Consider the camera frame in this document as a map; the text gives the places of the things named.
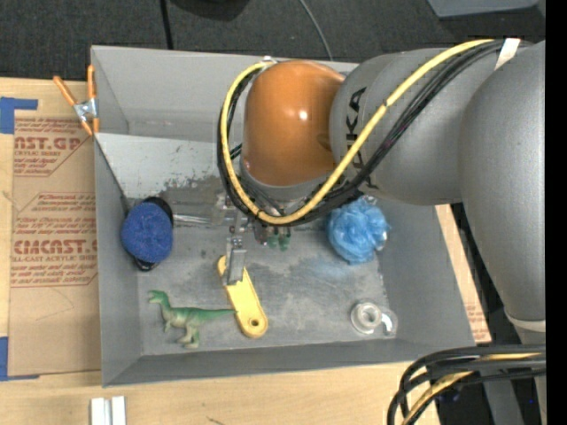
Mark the dark blue round scrubber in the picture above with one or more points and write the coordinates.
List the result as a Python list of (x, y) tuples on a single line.
[(147, 236)]

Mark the grey metal bin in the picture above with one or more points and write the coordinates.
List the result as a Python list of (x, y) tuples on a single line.
[(310, 277)]

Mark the brown cardboard board, red print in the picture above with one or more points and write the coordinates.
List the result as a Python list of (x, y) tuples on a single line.
[(53, 317)]

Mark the green toy dinosaur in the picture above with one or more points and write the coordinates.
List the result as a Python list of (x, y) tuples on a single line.
[(188, 318)]

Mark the yellow flat tool with hole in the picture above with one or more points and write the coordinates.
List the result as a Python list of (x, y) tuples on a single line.
[(247, 308)]

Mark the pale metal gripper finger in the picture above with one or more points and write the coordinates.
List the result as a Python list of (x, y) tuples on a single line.
[(239, 264), (229, 264)]

